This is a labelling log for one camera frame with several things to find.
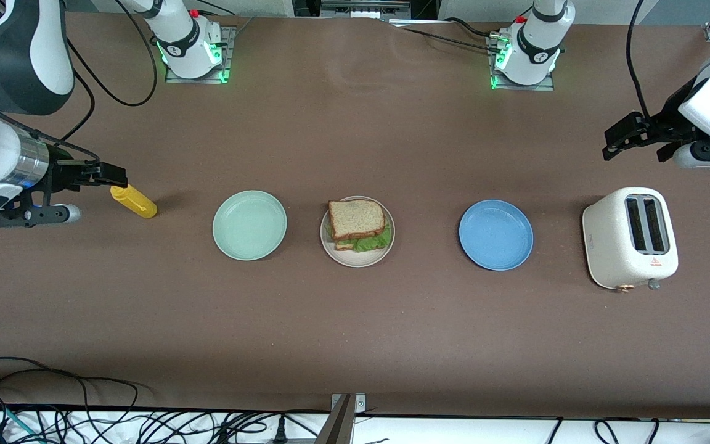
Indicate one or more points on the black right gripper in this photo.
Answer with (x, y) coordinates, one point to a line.
(61, 171)

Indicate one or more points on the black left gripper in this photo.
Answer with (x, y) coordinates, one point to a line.
(667, 125)

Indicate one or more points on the yellow squeeze bottle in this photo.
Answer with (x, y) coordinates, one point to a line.
(139, 202)

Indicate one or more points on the light brown bread slice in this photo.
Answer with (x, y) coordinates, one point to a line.
(344, 246)

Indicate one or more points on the dark crust bread slice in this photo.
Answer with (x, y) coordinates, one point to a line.
(356, 219)

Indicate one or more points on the green lettuce leaf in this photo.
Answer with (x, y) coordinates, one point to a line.
(373, 242)

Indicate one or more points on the mint green plate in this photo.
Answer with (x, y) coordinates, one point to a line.
(249, 225)

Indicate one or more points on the blue plate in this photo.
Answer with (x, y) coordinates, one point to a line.
(495, 234)

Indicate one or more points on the beige plate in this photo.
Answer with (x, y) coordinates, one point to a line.
(355, 260)

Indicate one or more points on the white toaster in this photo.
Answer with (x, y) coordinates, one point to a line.
(607, 240)

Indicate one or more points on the dark equipment rack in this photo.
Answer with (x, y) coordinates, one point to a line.
(361, 7)

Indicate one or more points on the black power plug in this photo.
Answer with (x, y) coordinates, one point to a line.
(280, 431)

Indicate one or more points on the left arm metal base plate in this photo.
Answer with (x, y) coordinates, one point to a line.
(546, 87)

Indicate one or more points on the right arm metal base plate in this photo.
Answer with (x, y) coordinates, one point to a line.
(230, 46)

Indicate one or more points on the grey metal post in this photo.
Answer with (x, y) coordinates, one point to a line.
(338, 425)

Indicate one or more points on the small metal bracket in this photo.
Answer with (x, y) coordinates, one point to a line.
(361, 404)

